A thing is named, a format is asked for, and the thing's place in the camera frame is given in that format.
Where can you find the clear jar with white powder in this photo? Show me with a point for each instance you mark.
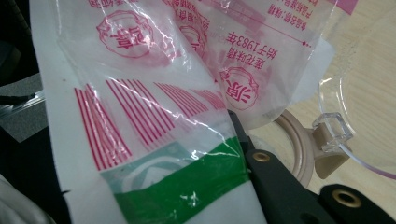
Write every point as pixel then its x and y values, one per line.
pixel 327 146

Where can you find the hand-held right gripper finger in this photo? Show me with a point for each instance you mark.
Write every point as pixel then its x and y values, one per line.
pixel 280 186

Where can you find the clear plastic bag red print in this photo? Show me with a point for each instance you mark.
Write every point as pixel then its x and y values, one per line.
pixel 149 109

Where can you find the metal floor rail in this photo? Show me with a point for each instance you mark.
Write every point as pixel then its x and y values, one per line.
pixel 21 101

